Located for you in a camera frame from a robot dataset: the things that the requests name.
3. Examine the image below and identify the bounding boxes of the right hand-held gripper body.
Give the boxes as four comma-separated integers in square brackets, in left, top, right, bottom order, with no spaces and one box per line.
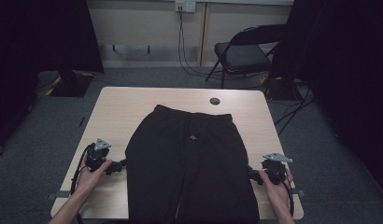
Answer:
[262,152,293,186]

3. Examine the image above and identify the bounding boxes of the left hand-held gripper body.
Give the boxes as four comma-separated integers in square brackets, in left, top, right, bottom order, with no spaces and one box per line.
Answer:
[85,138,113,173]

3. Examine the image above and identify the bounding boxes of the black pants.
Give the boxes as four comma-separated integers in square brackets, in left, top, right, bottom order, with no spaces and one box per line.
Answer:
[124,104,261,224]

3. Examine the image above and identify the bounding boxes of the person's right hand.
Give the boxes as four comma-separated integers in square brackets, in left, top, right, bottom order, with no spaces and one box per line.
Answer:
[258,168,295,217]

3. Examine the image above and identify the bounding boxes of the person's left hand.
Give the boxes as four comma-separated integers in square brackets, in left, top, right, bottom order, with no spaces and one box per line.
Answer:
[75,153,114,200]

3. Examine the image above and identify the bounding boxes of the black curtain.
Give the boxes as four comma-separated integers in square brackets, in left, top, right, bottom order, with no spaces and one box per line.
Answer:
[0,0,106,157]
[269,0,383,198]

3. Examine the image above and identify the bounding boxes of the black folding chair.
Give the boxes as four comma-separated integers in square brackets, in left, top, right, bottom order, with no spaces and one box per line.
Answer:
[205,23,288,90]

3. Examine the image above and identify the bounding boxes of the right hand-held gripper black cable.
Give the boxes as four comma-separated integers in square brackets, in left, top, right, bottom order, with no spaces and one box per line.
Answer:
[281,177,296,217]

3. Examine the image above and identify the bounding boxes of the hand-held gripper black cable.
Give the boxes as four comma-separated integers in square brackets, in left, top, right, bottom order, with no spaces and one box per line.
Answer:
[69,143,96,224]
[281,177,296,217]

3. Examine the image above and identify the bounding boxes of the left hand-held gripper black cable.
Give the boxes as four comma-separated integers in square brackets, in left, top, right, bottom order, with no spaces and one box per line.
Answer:
[69,143,96,224]

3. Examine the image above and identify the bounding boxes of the black floor cables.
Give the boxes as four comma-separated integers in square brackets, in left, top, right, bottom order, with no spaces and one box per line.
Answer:
[273,81,318,137]

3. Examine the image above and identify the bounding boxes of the black stand base plate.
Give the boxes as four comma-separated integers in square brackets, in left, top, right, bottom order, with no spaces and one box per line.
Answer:
[260,76,304,102]
[45,70,95,98]

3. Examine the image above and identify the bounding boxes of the black wall socket cable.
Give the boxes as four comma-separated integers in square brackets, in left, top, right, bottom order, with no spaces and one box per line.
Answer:
[177,9,214,78]

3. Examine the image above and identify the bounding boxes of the white wall socket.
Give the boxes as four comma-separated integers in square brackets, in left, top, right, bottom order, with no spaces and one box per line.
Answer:
[175,0,197,14]

